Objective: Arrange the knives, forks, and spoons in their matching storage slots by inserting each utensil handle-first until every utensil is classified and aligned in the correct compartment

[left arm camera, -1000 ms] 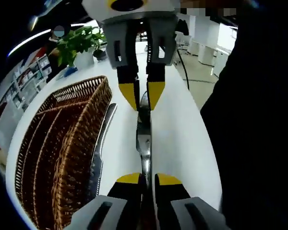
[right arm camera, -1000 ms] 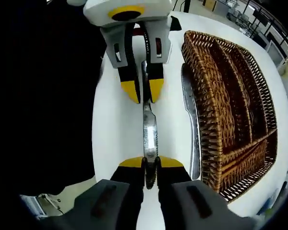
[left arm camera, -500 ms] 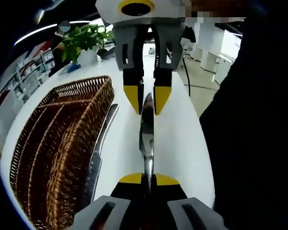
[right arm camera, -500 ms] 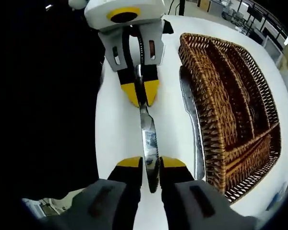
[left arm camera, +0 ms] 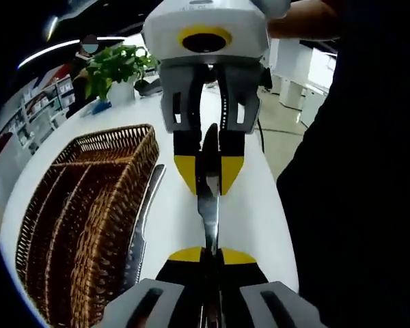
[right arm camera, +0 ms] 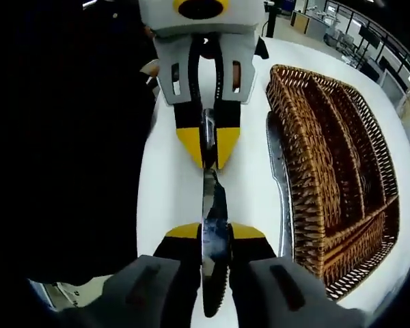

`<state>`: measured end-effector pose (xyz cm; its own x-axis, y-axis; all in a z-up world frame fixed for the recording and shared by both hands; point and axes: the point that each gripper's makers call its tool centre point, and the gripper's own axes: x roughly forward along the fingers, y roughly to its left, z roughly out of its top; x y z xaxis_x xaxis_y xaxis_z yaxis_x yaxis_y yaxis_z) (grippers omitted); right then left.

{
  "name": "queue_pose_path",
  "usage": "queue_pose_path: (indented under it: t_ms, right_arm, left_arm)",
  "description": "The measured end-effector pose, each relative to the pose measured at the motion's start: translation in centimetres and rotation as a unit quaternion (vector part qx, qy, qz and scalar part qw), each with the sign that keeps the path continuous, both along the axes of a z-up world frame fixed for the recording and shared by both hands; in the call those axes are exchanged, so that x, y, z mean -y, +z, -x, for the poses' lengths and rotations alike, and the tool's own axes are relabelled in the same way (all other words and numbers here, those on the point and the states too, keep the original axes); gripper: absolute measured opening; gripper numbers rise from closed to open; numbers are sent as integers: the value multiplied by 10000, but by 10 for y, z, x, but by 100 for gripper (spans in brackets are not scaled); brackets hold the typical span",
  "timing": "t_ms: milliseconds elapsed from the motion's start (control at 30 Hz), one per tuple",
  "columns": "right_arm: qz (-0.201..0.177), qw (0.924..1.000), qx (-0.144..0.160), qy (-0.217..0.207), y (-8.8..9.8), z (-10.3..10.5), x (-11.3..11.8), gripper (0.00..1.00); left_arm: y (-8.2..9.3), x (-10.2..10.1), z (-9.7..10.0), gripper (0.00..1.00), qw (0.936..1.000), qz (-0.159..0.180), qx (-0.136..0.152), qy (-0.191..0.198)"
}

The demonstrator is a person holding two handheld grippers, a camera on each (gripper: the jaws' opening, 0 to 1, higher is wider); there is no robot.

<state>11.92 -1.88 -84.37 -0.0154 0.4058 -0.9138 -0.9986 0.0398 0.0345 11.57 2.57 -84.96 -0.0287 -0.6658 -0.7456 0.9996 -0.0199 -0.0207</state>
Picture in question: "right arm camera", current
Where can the black laptop stand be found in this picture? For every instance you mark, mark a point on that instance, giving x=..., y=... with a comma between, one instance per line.
x=271, y=24

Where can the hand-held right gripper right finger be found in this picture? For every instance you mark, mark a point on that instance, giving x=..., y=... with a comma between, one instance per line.
x=314, y=304

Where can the brown wooden cabinet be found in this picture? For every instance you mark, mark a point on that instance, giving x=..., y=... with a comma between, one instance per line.
x=302, y=21

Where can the silver knife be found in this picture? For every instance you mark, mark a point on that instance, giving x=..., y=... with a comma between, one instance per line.
x=213, y=212
x=276, y=160

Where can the brown wicker storage slot basket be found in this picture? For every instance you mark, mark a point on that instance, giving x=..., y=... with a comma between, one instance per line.
x=314, y=164

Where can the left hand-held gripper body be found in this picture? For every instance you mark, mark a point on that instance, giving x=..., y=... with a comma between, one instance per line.
x=157, y=17

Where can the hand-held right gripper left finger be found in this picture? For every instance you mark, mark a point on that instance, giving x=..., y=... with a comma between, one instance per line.
x=130, y=300

